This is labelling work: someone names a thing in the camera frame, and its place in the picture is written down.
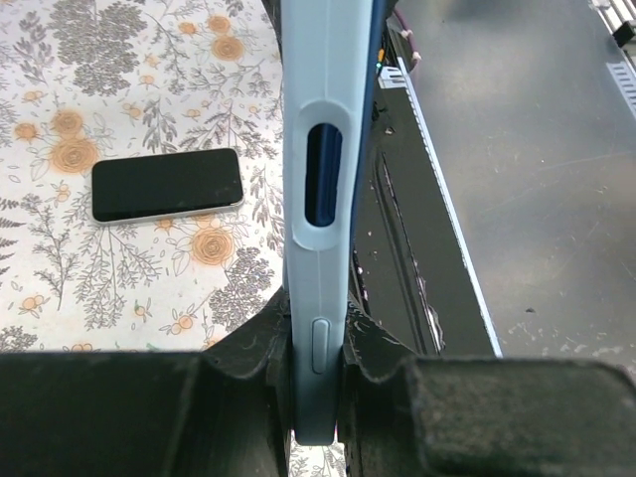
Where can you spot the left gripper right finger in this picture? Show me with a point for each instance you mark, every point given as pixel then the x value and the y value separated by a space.
pixel 403 414

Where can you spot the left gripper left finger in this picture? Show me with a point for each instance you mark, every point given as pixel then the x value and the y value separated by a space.
pixel 224 411

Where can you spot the black phone blue case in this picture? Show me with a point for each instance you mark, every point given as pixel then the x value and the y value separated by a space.
pixel 329 57

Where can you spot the white slotted cable duct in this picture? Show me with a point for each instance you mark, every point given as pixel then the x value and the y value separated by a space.
pixel 624 78

